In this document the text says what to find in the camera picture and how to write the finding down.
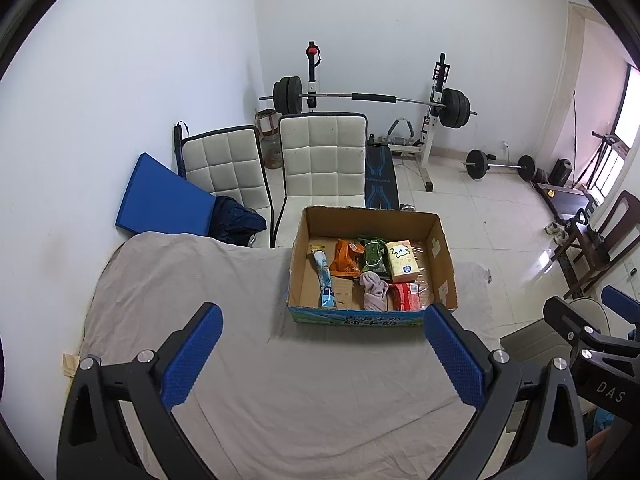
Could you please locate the red snack packet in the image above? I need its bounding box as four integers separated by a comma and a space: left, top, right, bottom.
387, 282, 431, 312

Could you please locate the yellow tissue pack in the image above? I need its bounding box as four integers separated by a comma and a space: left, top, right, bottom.
385, 240, 420, 283

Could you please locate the pale purple cloth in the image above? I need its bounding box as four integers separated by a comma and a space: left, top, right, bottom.
359, 271, 388, 312

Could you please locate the green wipes packet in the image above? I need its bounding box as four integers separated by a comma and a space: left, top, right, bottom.
357, 237, 390, 282

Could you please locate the light blue tube packet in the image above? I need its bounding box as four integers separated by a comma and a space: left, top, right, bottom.
309, 245, 336, 308

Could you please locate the orange snack packet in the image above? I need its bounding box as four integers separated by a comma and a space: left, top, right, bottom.
330, 238, 366, 278

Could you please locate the dark wooden chair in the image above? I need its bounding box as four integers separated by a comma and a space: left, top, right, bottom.
551, 191, 639, 299

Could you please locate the beige masking tape piece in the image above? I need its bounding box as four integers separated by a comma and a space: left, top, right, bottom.
62, 353, 80, 378

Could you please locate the black treadmill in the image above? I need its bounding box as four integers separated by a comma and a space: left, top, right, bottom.
533, 183, 596, 224

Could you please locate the grey table cloth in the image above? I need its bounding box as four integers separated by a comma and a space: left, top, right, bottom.
80, 233, 474, 479

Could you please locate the short barbell on floor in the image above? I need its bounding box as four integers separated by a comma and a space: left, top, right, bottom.
463, 150, 537, 182

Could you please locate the blue foam mat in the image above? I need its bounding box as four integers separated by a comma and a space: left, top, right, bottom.
115, 153, 215, 236

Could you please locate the white weight bench rack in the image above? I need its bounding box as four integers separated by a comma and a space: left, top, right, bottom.
305, 40, 450, 192

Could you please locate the dark blue garment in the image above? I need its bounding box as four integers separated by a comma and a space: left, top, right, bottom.
208, 195, 267, 247

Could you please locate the long barbell on rack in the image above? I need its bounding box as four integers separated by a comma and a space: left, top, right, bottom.
259, 76, 477, 129

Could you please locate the open cardboard box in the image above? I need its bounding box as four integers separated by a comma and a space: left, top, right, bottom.
286, 206, 458, 327

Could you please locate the black blue bench pad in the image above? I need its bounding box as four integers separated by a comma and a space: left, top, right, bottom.
364, 145, 400, 210

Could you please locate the left white quilted chair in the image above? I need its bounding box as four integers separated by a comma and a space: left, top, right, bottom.
174, 122, 273, 247

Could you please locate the white quilted chair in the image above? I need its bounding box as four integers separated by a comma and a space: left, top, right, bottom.
273, 112, 368, 247
174, 122, 273, 247

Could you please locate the right white quilted chair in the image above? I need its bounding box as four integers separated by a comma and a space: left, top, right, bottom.
273, 112, 368, 247

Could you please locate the small wooden stool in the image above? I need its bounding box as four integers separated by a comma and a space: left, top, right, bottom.
255, 108, 282, 169

